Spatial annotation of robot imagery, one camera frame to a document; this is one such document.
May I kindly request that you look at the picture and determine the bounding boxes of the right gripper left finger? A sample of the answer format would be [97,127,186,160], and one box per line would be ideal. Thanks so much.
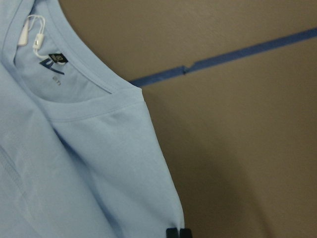
[166,228,179,238]

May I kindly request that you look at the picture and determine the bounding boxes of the white shirt price tag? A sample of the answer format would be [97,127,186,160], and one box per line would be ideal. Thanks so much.
[17,14,48,60]

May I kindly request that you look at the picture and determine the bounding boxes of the light blue t-shirt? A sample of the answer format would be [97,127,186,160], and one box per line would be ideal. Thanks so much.
[0,0,185,238]

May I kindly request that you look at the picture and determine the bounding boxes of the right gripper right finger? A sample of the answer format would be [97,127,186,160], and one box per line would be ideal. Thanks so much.
[179,228,192,238]

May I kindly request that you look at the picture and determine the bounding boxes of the blue tape line crosswise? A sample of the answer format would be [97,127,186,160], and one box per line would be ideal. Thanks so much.
[130,28,317,87]

